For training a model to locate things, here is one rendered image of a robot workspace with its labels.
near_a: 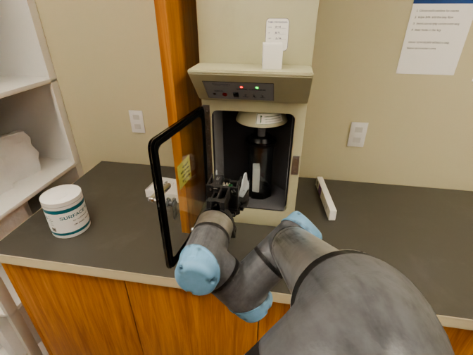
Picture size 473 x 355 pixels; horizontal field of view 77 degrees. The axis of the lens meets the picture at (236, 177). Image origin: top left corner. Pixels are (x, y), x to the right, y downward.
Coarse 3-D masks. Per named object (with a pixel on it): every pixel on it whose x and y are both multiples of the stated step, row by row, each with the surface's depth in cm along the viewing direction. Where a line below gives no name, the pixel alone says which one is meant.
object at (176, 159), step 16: (192, 112) 85; (192, 128) 86; (176, 144) 78; (192, 144) 88; (160, 160) 72; (176, 160) 80; (192, 160) 90; (176, 176) 81; (192, 176) 91; (176, 192) 83; (192, 192) 93; (192, 208) 95; (160, 224) 78; (176, 224) 86; (192, 224) 97; (176, 240) 87
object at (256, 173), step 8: (248, 136) 109; (272, 136) 109; (256, 144) 102; (264, 144) 102; (248, 152) 108; (256, 152) 105; (264, 152) 104; (272, 152) 107; (248, 160) 109; (256, 160) 106; (264, 160) 106; (272, 160) 110; (248, 168) 111; (256, 168) 108; (264, 168) 108; (248, 176) 112; (256, 176) 109; (264, 176) 109; (256, 184) 111; (264, 184) 111
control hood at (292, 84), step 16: (208, 64) 84; (224, 64) 84; (240, 64) 84; (256, 64) 84; (192, 80) 81; (208, 80) 80; (224, 80) 79; (240, 80) 78; (256, 80) 77; (272, 80) 77; (288, 80) 76; (304, 80) 75; (288, 96) 83; (304, 96) 82
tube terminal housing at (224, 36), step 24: (216, 0) 79; (240, 0) 78; (264, 0) 77; (288, 0) 76; (312, 0) 75; (216, 24) 82; (240, 24) 81; (264, 24) 80; (312, 24) 78; (216, 48) 85; (240, 48) 84; (288, 48) 82; (312, 48) 81; (288, 192) 104; (240, 216) 112; (264, 216) 110
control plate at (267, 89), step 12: (204, 84) 82; (216, 84) 81; (228, 84) 80; (240, 84) 80; (252, 84) 79; (264, 84) 78; (216, 96) 88; (228, 96) 87; (240, 96) 86; (252, 96) 85; (264, 96) 84
